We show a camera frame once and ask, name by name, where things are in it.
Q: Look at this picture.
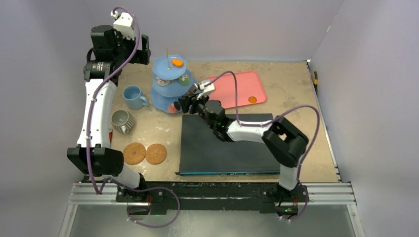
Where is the blue three-tier cake stand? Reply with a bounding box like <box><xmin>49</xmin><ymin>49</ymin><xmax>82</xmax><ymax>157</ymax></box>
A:
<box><xmin>150</xmin><ymin>53</ymin><xmax>196</xmax><ymax>114</ymax></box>

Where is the orange flower cookie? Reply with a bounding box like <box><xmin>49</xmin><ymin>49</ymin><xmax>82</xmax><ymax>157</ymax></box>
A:
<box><xmin>171</xmin><ymin>58</ymin><xmax>184</xmax><ymax>68</ymax></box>

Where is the orange disc sweet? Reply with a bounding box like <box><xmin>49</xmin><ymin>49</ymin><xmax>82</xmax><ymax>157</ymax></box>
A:
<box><xmin>248</xmin><ymin>96</ymin><xmax>257</xmax><ymax>104</ymax></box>

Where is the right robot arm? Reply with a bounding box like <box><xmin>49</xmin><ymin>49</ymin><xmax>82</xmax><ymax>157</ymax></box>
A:
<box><xmin>174</xmin><ymin>94</ymin><xmax>311</xmax><ymax>201</ymax></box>

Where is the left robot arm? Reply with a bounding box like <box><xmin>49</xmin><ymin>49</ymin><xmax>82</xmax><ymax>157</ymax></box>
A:
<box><xmin>67</xmin><ymin>25</ymin><xmax>151</xmax><ymax>202</ymax></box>

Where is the blue ceramic mug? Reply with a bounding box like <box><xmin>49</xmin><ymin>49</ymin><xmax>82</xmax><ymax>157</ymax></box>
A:
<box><xmin>123</xmin><ymin>85</ymin><xmax>150</xmax><ymax>110</ymax></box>

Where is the right round woven coaster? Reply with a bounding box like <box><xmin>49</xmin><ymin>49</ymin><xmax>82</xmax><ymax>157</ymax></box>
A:
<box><xmin>145</xmin><ymin>144</ymin><xmax>167</xmax><ymax>164</ymax></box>

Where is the round woven coaster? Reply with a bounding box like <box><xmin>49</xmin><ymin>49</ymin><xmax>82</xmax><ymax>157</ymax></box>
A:
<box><xmin>123</xmin><ymin>142</ymin><xmax>146</xmax><ymax>165</ymax></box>
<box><xmin>145</xmin><ymin>144</ymin><xmax>167</xmax><ymax>164</ymax></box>

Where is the pink serving tray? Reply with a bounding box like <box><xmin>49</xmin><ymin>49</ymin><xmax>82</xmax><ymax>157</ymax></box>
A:
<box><xmin>209</xmin><ymin>71</ymin><xmax>267</xmax><ymax>109</ymax></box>

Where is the grey ribbed cup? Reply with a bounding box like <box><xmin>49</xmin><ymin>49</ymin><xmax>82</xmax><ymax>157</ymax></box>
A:
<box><xmin>111</xmin><ymin>110</ymin><xmax>135</xmax><ymax>134</ymax></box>

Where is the left round woven coaster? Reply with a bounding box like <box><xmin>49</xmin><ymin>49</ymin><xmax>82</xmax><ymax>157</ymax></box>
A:
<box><xmin>123</xmin><ymin>142</ymin><xmax>146</xmax><ymax>165</ymax></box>

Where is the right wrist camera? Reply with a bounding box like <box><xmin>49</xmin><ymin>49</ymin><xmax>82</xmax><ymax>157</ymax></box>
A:
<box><xmin>195</xmin><ymin>79</ymin><xmax>215</xmax><ymax>100</ymax></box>

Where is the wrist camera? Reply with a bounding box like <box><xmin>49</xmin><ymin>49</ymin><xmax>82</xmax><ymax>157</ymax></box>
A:
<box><xmin>112</xmin><ymin>11</ymin><xmax>135</xmax><ymax>40</ymax></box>
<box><xmin>195</xmin><ymin>79</ymin><xmax>215</xmax><ymax>100</ymax></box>

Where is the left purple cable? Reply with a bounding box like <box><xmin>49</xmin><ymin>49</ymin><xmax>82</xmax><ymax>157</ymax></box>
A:
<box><xmin>85</xmin><ymin>6</ymin><xmax>181</xmax><ymax>230</ymax></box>

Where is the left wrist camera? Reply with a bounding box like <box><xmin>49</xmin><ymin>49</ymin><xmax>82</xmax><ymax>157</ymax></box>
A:
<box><xmin>112</xmin><ymin>11</ymin><xmax>135</xmax><ymax>40</ymax></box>

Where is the yellow handled screwdriver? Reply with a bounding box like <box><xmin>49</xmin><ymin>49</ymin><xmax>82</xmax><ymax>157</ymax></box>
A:
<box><xmin>313</xmin><ymin>71</ymin><xmax>318</xmax><ymax>86</ymax></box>

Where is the aluminium frame rail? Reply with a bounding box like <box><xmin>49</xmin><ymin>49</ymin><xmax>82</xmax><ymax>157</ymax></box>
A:
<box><xmin>59</xmin><ymin>182</ymin><xmax>365</xmax><ymax>237</ymax></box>

